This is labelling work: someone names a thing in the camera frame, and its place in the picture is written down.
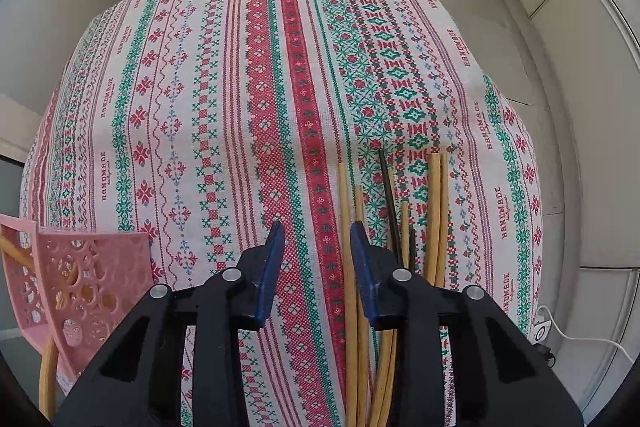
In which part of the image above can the white cable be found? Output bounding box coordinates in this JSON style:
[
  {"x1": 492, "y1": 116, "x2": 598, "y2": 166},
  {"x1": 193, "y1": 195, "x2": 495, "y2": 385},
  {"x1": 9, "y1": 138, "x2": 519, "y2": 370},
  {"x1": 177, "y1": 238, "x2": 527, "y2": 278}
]
[{"x1": 537, "y1": 303, "x2": 636, "y2": 363}]

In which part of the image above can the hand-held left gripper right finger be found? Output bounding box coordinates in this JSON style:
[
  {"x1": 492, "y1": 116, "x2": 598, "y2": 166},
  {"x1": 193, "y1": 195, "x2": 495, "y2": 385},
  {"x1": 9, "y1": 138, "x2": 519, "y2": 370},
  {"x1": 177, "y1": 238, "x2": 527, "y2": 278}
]
[{"x1": 350, "y1": 221, "x2": 583, "y2": 427}]

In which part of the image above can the pink plastic chopstick holder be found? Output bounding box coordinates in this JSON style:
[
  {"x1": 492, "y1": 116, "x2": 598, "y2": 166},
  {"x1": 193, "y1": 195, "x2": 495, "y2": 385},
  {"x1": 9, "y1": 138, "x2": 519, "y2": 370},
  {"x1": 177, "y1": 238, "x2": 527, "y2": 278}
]
[{"x1": 0, "y1": 213, "x2": 153, "y2": 395}]

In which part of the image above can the white power strip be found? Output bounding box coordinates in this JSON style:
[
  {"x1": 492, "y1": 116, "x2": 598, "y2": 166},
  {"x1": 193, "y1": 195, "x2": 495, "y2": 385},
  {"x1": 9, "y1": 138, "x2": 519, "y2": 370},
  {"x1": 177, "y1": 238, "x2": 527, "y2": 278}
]
[{"x1": 531, "y1": 304, "x2": 556, "y2": 345}]

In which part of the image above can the wooden chopstick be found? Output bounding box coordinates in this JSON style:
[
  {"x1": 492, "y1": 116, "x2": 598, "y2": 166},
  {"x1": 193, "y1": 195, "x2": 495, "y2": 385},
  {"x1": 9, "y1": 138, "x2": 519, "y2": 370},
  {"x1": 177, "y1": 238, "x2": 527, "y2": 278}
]
[
  {"x1": 426, "y1": 153, "x2": 442, "y2": 282},
  {"x1": 39, "y1": 338, "x2": 57, "y2": 420},
  {"x1": 400, "y1": 201, "x2": 412, "y2": 269},
  {"x1": 337, "y1": 162, "x2": 359, "y2": 427},
  {"x1": 0, "y1": 234, "x2": 33, "y2": 268}
]

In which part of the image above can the patterned red green tablecloth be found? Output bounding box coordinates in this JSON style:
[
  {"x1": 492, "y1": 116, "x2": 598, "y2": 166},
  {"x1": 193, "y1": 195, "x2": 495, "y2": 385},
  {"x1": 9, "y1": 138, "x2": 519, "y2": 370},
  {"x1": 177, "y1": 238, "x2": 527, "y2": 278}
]
[{"x1": 19, "y1": 0, "x2": 543, "y2": 427}]

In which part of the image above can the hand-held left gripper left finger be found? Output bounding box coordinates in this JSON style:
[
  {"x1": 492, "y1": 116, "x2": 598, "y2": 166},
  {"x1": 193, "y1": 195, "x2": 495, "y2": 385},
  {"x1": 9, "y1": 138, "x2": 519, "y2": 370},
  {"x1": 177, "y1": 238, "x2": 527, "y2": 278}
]
[{"x1": 57, "y1": 221, "x2": 286, "y2": 427}]

